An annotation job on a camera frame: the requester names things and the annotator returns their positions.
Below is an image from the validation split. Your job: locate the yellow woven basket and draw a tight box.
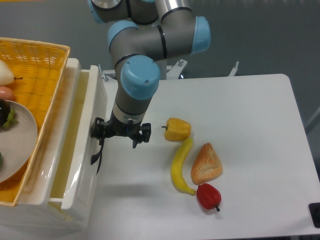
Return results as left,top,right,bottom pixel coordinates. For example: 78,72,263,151
0,37,71,207

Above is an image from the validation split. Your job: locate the white metal base frame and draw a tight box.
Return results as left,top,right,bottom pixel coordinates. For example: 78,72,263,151
98,59,240,82

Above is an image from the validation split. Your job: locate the red bell pepper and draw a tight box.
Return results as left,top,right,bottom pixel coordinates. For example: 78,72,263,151
196,183,222,212

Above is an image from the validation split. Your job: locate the yellow bell pepper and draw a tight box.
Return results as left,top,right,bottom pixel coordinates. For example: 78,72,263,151
162,117,192,142

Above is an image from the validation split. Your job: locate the triangular pastry bread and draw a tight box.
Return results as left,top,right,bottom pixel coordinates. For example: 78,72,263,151
190,142,223,185

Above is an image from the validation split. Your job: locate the white drawer cabinet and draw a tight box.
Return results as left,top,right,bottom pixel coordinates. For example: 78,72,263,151
0,58,81,228

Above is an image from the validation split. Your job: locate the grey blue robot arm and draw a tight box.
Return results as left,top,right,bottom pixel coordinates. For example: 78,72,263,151
88,0,211,146

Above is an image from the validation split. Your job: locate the green vegetable piece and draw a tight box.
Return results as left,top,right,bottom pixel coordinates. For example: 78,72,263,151
0,152,3,165

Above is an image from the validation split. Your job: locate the yellow banana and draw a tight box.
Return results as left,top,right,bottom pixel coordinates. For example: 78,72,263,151
170,137,196,196

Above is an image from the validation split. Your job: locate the dark purple eggplant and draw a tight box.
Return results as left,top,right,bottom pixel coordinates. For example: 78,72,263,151
0,99,11,127

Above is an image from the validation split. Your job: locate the pink sausage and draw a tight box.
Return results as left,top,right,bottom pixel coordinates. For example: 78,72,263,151
0,86,15,101

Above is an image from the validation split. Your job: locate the white pear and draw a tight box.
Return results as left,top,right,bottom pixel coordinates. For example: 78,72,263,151
0,60,23,86

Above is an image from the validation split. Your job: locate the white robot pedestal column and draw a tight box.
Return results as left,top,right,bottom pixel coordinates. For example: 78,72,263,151
157,59,167,80

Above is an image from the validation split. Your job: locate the grey round plate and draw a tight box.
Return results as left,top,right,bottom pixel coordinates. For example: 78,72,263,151
0,101,38,182

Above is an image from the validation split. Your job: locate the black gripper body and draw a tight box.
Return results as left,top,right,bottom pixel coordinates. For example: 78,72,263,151
106,115,142,141

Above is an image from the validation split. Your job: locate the white drawer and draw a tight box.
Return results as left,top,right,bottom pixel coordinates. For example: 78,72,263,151
48,64,109,222

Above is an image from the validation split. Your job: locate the green grape bunch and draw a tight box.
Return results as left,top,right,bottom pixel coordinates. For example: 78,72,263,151
0,108,19,130

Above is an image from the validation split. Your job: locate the bottom drawer black handle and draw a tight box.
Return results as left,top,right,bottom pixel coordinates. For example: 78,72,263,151
96,147,103,174

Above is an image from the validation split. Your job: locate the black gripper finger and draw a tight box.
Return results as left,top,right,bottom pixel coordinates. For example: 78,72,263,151
131,123,152,149
90,117,108,146

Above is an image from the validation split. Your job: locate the black corner device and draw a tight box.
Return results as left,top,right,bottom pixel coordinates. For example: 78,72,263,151
308,202,320,229

